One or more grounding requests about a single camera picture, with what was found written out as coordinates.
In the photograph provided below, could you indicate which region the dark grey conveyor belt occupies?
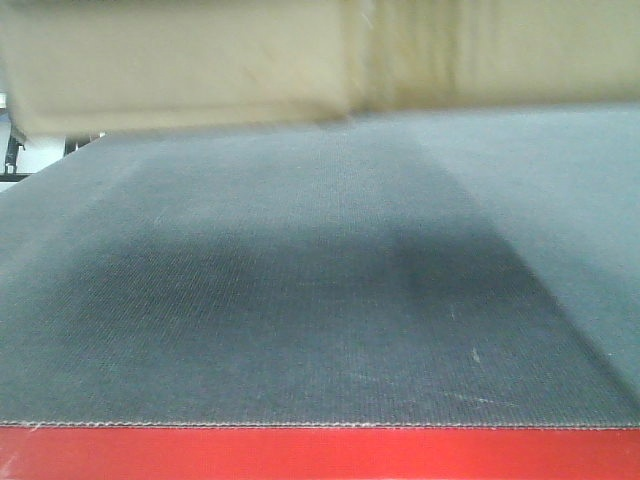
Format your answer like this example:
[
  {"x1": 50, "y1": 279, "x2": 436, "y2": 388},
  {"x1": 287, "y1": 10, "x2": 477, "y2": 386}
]
[{"x1": 1, "y1": 105, "x2": 639, "y2": 428}]

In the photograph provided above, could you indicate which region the red conveyor frame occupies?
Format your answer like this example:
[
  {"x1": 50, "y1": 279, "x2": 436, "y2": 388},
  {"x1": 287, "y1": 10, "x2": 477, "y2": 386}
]
[{"x1": 1, "y1": 427, "x2": 639, "y2": 479}]

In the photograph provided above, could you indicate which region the brown cardboard carton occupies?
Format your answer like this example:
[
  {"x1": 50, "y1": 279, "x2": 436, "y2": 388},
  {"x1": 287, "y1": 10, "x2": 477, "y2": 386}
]
[{"x1": 1, "y1": 1, "x2": 639, "y2": 138}]

